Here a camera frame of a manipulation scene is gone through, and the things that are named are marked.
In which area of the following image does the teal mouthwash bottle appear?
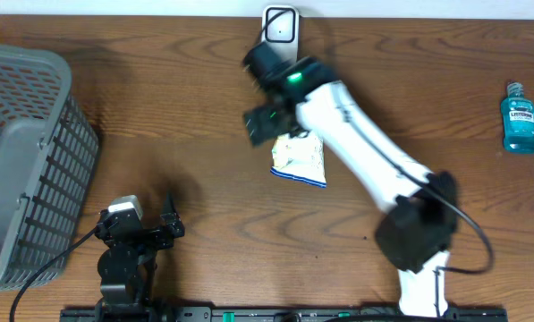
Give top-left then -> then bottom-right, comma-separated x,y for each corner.
500,81 -> 534,154

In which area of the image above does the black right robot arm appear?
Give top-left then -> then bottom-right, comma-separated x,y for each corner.
242,42 -> 457,318

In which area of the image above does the grey plastic basket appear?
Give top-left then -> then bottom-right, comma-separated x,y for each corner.
0,45 -> 99,292

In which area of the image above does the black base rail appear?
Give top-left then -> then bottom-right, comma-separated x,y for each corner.
60,305 -> 509,322

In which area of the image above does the white barcode scanner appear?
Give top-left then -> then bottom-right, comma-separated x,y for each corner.
259,4 -> 300,63

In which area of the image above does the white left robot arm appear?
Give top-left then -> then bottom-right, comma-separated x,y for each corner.
93,195 -> 185,322

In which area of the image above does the white yellow snack bag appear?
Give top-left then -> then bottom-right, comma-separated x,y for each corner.
270,131 -> 326,188

